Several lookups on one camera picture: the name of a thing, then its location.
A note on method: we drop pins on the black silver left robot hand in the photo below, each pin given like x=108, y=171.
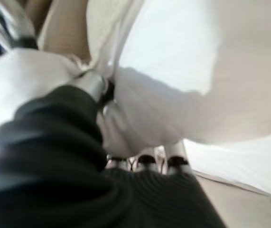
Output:
x=54, y=178

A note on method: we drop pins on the white duvet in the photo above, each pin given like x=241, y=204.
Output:
x=173, y=83

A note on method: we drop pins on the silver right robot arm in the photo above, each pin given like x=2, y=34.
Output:
x=25, y=23

